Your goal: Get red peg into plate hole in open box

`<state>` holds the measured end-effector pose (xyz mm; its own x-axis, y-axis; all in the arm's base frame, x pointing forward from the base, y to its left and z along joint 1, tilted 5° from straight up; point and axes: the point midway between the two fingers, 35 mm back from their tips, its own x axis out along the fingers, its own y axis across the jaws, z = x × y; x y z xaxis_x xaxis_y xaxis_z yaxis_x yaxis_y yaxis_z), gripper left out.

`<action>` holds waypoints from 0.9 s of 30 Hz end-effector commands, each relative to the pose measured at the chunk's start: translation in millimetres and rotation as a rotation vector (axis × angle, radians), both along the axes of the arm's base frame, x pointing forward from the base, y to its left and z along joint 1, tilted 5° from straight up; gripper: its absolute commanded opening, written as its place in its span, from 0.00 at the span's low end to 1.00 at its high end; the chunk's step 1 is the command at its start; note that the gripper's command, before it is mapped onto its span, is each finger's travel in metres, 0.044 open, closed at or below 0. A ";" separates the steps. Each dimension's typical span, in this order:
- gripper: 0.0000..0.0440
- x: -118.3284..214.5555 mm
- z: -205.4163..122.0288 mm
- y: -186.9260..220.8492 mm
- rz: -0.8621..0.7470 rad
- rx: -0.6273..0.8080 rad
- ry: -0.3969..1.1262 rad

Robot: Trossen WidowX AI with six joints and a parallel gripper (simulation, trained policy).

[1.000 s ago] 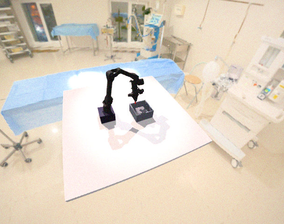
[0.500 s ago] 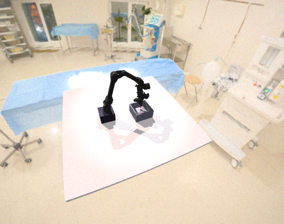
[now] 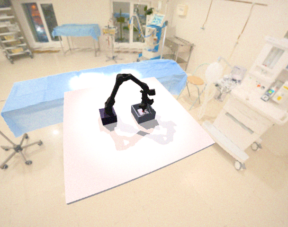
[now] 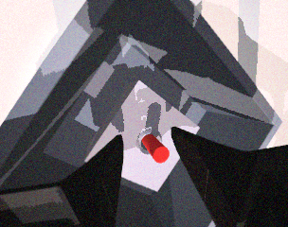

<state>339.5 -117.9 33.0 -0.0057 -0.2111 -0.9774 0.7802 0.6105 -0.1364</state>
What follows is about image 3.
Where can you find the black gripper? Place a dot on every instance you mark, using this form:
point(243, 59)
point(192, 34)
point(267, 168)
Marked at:
point(143, 105)

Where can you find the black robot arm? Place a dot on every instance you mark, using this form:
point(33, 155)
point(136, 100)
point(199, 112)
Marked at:
point(120, 78)

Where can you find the white flat plate with hole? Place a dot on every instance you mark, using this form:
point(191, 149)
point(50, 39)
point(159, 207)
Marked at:
point(140, 112)

